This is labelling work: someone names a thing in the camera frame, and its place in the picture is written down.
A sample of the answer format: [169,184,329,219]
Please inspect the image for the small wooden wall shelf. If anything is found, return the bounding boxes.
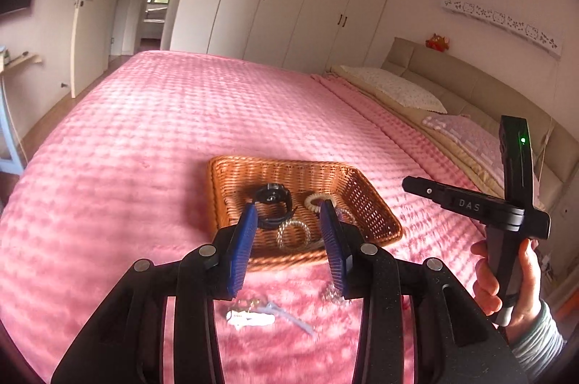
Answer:
[1,53,42,73]

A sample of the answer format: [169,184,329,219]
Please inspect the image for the clear bead bracelet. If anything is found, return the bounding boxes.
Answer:
[275,218,313,254]

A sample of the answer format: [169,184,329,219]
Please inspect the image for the white desk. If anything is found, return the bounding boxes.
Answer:
[0,46,29,177]

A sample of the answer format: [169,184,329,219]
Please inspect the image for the beige upholstered headboard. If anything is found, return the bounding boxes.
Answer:
[382,38,578,208]

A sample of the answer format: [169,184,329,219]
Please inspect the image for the grey striped sleeve forearm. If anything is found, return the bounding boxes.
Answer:
[510,300,567,381]

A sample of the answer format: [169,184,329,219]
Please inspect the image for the cream spiral hair tie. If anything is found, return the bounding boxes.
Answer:
[303,192,340,215]

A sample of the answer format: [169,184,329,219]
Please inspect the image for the person's right hand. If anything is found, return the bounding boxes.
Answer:
[470,238,543,344]

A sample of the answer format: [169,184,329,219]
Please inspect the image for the red plush toy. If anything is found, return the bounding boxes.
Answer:
[425,33,449,53]

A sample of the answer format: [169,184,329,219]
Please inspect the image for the pink plush bedspread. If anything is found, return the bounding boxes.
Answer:
[1,52,481,380]

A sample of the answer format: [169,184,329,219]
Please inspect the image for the black smart watch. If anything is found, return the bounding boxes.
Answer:
[252,183,295,230]

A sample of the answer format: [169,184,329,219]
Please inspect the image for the light blue hair clip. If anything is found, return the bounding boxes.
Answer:
[262,301,316,337]

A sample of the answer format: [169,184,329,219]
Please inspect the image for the pink patterned pillow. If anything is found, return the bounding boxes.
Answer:
[422,113,504,189]

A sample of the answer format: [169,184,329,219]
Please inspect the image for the crystal silver jewelry cluster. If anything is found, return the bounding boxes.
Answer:
[320,283,346,305]

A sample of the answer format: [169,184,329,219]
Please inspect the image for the white decorative wall shelf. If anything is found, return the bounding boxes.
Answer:
[441,0,562,60]

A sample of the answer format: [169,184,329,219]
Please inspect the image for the woven wicker basket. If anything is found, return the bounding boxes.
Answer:
[208,156,403,271]

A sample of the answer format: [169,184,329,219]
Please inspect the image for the white floral pillow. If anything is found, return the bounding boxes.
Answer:
[332,66,448,114]

